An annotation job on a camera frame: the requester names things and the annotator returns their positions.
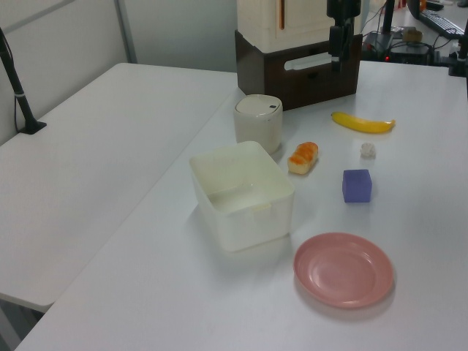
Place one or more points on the small white crumpled object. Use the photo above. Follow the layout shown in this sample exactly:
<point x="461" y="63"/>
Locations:
<point x="368" y="150"/>

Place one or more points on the orange glazed bread loaf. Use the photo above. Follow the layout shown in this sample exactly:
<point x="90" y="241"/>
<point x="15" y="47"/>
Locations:
<point x="303" y="157"/>

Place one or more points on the black clamp stand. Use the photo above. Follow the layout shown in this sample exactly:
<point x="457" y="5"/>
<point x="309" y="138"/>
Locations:
<point x="459" y="58"/>

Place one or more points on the black monitor stand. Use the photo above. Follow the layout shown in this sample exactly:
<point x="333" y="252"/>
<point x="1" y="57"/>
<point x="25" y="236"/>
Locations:
<point x="384" y="33"/>

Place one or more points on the purple cube block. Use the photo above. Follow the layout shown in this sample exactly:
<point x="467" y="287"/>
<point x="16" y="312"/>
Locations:
<point x="357" y="186"/>

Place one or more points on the white rectangular plastic bin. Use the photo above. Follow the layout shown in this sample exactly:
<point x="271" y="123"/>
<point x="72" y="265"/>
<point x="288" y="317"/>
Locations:
<point x="242" y="194"/>

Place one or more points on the yellow banana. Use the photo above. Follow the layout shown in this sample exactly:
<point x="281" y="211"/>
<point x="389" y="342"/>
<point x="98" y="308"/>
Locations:
<point x="362" y="123"/>

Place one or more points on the grey partition frame post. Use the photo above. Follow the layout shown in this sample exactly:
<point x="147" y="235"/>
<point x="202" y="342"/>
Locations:
<point x="126" y="31"/>

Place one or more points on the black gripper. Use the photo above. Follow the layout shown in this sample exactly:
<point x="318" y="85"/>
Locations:
<point x="343" y="10"/>

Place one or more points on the black computer keyboard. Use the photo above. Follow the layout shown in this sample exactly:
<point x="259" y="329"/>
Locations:
<point x="440" y="22"/>

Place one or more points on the black electronics box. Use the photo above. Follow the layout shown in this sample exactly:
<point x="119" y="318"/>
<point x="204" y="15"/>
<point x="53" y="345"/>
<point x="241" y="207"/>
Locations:
<point x="407" y="55"/>

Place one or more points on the black camera stand pole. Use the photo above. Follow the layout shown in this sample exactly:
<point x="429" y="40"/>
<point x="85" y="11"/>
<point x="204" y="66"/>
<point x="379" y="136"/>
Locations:
<point x="16" y="91"/>

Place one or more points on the dark brown drawer cabinet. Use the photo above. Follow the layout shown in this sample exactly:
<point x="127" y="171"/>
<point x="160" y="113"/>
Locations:
<point x="292" y="73"/>

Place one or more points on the pink plastic plate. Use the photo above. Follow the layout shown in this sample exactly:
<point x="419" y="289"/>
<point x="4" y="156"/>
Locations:
<point x="343" y="270"/>

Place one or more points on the brown tape roll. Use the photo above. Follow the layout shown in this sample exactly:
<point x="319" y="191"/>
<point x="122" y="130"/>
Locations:
<point x="412" y="35"/>

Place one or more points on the white round lidded trash can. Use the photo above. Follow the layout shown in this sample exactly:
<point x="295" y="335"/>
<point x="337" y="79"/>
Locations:
<point x="258" y="122"/>

